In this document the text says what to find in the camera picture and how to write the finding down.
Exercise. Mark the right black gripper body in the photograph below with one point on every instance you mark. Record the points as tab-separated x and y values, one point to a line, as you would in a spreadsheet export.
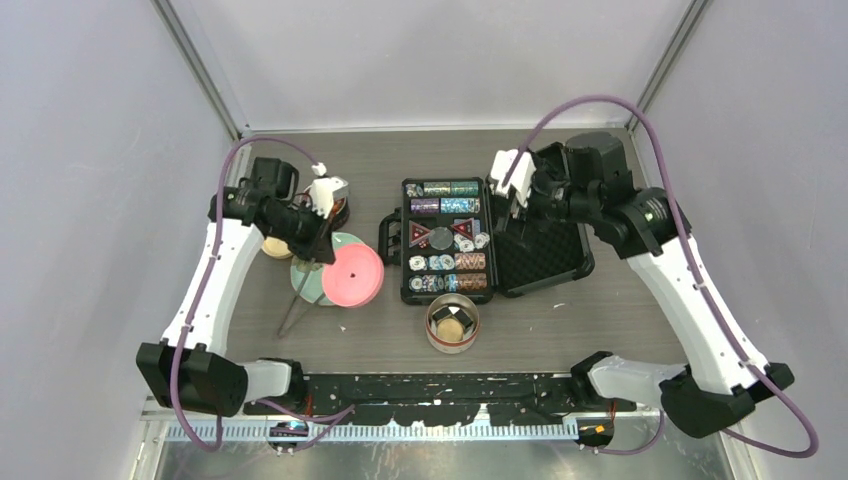
549	200

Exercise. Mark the beige round lid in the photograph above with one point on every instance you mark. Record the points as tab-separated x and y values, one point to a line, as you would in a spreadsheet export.
276	248

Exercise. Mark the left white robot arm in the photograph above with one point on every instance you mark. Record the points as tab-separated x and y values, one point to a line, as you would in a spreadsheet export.
187	369

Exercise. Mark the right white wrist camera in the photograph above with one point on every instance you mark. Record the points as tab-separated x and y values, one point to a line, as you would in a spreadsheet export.
511	176

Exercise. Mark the white red steel lunch box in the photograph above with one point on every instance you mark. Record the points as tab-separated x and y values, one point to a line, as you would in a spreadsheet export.
452	299

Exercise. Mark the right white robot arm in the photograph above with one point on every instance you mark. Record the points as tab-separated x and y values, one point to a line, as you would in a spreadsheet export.
586	180

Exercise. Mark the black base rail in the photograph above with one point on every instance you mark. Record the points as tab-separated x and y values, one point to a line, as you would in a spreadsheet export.
509	399

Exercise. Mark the black metal tongs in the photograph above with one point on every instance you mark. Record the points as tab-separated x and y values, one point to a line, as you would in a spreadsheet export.
296	309

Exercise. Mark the sushi roll red centre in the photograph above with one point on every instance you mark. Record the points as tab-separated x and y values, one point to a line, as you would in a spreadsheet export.
465	320

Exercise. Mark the black poker chip case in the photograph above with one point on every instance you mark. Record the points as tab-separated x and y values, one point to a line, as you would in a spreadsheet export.
448	236

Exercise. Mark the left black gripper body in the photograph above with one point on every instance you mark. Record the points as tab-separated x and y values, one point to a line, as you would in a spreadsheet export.
300	229

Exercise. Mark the round bread bun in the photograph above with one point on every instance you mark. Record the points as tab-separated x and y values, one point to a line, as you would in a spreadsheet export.
450	330

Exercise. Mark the light green plate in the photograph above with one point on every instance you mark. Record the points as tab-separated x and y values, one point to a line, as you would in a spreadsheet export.
306	278

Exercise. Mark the steel bowl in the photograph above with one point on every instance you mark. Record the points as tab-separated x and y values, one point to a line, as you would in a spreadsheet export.
340	211

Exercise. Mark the sushi roll orange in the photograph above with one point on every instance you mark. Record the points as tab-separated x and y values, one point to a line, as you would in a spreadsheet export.
441	314

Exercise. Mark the pink round lid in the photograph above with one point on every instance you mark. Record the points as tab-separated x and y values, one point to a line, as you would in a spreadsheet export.
355	278

